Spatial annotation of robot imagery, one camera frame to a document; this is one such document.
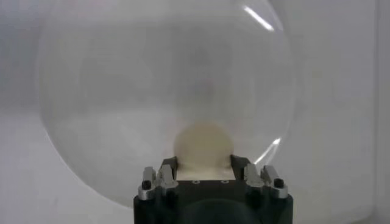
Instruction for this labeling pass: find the round white plate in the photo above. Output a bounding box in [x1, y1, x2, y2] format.
[36, 0, 298, 209]

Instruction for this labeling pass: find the white steamed baozi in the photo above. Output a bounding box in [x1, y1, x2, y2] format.
[173, 121, 235, 181]

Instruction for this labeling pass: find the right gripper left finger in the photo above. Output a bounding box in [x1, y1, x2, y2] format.
[137, 156, 180, 201]

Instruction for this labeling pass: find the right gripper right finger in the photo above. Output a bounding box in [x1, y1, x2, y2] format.
[230, 154, 289, 200]

